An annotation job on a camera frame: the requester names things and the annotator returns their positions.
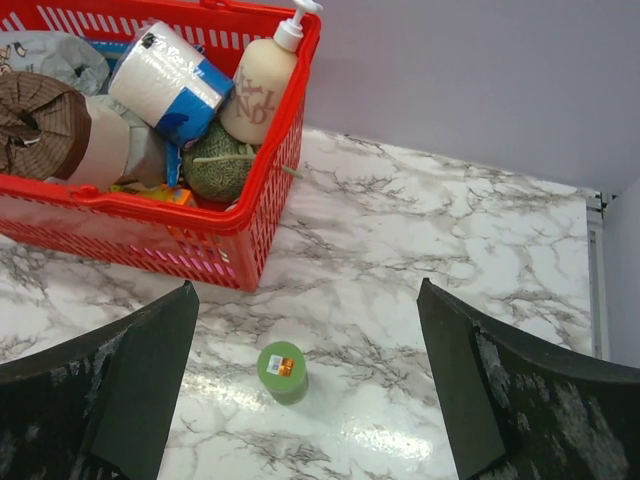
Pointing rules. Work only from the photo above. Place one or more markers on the red plastic shopping basket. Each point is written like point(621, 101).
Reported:
point(210, 244)

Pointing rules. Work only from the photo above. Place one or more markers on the green round container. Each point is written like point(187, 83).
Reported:
point(281, 368)

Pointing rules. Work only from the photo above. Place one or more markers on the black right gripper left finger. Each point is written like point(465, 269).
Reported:
point(99, 406)

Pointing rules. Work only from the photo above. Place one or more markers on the orange small box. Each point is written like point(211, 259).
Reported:
point(163, 192)

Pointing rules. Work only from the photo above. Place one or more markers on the grey cartoon snack bag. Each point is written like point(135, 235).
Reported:
point(59, 55)

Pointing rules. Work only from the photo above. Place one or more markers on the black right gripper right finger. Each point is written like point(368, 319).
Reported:
point(516, 406)

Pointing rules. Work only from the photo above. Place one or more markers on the green netted melon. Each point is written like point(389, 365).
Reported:
point(217, 166)

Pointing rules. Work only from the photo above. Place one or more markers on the brown pleated paper package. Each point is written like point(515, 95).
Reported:
point(54, 133)

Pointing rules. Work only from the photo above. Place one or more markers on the cream lotion pump bottle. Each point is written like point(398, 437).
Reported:
point(262, 77)

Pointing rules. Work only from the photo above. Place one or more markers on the white toilet paper roll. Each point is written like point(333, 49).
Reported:
point(169, 84)

